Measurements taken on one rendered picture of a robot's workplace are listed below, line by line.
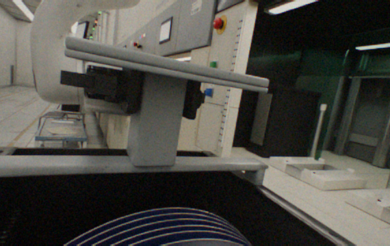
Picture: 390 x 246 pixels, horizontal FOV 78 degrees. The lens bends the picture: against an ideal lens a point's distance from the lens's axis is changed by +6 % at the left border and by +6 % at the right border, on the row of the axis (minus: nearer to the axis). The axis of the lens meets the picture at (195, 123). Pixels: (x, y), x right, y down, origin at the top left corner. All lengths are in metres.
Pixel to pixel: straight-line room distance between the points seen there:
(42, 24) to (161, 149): 0.27
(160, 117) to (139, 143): 0.02
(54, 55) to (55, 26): 0.04
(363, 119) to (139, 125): 1.42
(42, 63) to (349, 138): 1.41
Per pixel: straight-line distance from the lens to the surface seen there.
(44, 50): 0.39
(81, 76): 0.22
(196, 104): 0.17
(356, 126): 1.53
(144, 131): 0.17
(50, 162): 0.18
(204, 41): 1.00
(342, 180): 0.85
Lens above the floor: 1.10
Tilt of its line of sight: 8 degrees down
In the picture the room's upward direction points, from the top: 9 degrees clockwise
